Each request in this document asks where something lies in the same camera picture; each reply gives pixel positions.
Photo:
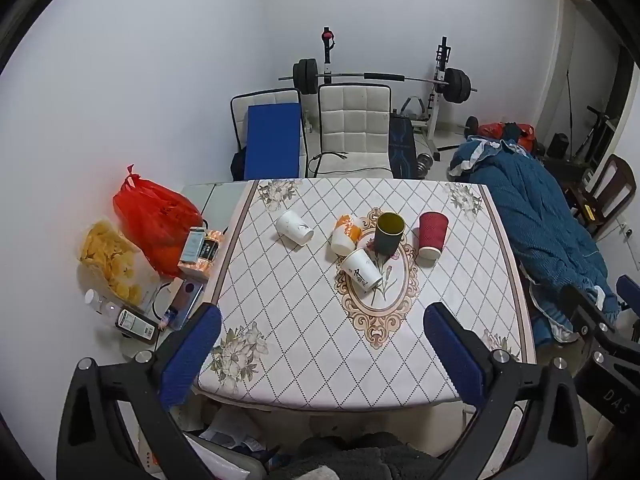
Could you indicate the peach flat box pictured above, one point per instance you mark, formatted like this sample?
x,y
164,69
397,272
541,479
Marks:
x,y
195,271

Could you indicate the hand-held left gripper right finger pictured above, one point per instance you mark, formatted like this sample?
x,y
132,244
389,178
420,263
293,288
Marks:
x,y
455,355

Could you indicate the white quilted chair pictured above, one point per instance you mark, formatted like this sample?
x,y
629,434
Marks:
x,y
240,110
352,125

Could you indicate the clear bag of yellow chips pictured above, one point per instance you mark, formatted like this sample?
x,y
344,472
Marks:
x,y
112,260

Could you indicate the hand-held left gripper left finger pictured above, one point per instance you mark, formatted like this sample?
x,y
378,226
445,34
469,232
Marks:
x,y
192,355

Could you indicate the brown wooden chair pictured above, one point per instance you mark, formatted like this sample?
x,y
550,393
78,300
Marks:
x,y
617,180

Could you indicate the black box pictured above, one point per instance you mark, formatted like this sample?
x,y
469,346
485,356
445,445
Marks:
x,y
558,145

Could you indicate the red plastic bag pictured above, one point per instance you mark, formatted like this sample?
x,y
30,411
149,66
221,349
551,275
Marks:
x,y
150,220

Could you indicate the metal dumbbell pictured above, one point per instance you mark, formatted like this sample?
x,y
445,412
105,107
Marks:
x,y
426,162

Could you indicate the light teal carton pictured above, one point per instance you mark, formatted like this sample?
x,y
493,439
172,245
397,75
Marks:
x,y
192,247

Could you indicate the white barbell rack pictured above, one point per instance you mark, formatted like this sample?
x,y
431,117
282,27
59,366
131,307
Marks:
x,y
439,85

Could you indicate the barbell with black plates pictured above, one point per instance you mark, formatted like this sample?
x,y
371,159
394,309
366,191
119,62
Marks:
x,y
306,76

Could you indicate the orange and white paper cup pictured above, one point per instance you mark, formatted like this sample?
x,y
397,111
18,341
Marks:
x,y
345,235

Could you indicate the plain white paper cup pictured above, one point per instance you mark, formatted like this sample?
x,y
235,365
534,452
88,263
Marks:
x,y
295,230

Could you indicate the clear plastic bottle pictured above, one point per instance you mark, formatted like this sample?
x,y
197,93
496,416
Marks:
x,y
102,304

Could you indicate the white plastic bag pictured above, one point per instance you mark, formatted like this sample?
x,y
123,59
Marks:
x,y
230,432

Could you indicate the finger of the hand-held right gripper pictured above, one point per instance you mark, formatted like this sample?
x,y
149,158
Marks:
x,y
592,312
629,292

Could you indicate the blue quilted blanket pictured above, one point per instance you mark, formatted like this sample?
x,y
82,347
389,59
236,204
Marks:
x,y
530,210

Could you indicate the white cup with dark print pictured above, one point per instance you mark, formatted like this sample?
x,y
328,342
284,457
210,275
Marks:
x,y
361,270

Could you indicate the red ribbed paper cup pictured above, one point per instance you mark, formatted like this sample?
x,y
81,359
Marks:
x,y
433,236

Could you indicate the dark cup with yellow inside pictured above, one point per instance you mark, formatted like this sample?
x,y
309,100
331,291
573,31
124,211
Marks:
x,y
389,234

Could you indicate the dark jar with white label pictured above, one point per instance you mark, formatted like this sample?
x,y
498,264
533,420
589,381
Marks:
x,y
136,325

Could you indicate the diamond pattern floral tablecloth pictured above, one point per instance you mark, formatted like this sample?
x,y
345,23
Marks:
x,y
300,320

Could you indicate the black weight bench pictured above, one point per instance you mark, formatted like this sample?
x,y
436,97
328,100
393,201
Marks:
x,y
401,145

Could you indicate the blue padded board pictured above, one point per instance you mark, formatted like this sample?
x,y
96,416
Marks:
x,y
272,140

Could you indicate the person's dark grey fleece clothing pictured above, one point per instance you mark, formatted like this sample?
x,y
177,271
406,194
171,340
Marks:
x,y
350,460

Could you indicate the dark and orange carton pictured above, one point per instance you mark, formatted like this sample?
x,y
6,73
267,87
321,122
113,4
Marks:
x,y
211,247

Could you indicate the black kick scooter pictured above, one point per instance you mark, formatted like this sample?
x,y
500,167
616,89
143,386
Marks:
x,y
595,130

